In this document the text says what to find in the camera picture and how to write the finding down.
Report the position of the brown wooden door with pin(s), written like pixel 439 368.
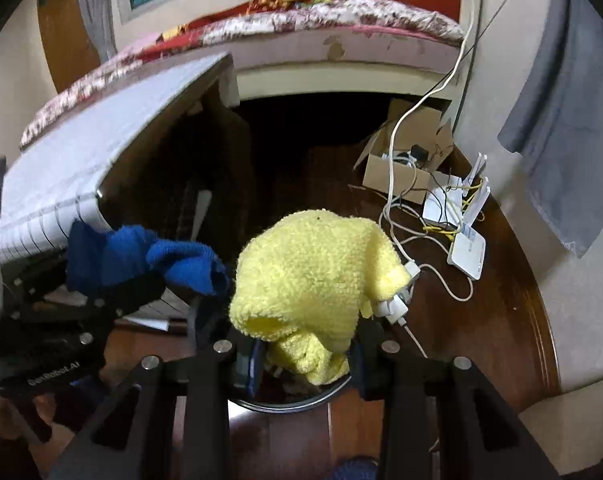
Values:
pixel 66 35

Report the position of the yellow towel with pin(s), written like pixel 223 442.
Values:
pixel 311 270

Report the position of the black power adapter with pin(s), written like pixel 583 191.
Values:
pixel 419 152

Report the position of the black round trash bin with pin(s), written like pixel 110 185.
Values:
pixel 291 406

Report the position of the flat white router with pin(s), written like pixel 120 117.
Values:
pixel 469 255

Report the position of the blue cloth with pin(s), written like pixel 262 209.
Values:
pixel 131 255

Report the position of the white checkered tablecloth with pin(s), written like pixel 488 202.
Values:
pixel 81 160

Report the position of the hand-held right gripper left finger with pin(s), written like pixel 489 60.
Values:
pixel 251 367

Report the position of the white router with antennas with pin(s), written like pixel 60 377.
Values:
pixel 439 207

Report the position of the bed with red headboard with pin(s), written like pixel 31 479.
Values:
pixel 381 45

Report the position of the white power plug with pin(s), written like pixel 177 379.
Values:
pixel 394 307

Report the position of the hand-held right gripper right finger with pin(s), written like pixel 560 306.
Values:
pixel 360 367

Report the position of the blue slipper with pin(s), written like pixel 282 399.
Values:
pixel 356 467

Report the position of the cardboard box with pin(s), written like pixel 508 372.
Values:
pixel 386 175

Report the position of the pink sheet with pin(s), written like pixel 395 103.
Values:
pixel 139 45

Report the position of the grey curtain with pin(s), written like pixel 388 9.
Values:
pixel 571 110
pixel 96 10

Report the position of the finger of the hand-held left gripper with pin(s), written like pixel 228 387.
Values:
pixel 126 296

